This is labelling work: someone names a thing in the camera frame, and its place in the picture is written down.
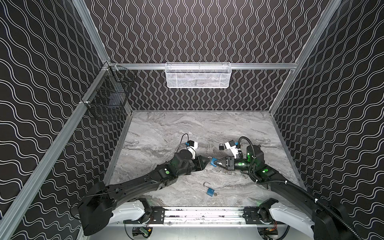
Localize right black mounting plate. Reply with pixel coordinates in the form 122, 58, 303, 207
242, 207, 284, 225

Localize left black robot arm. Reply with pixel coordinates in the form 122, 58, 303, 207
77, 150, 211, 236

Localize white wire mesh basket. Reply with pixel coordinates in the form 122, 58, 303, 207
165, 62, 232, 89

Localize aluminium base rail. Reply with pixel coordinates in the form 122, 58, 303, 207
85, 206, 326, 228

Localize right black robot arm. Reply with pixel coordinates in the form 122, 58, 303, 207
212, 137, 361, 240

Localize black mounting plate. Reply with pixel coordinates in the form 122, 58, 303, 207
242, 207, 284, 225
123, 207, 166, 225

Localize black wire mesh basket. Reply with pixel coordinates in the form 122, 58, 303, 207
85, 63, 137, 122

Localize black padlock with key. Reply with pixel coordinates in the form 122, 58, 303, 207
219, 143, 226, 151

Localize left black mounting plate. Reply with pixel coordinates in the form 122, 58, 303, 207
123, 207, 166, 225

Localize blue padlock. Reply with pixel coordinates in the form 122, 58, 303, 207
203, 182, 219, 197
210, 158, 217, 168

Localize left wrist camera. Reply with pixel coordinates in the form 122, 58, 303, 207
186, 140, 198, 160

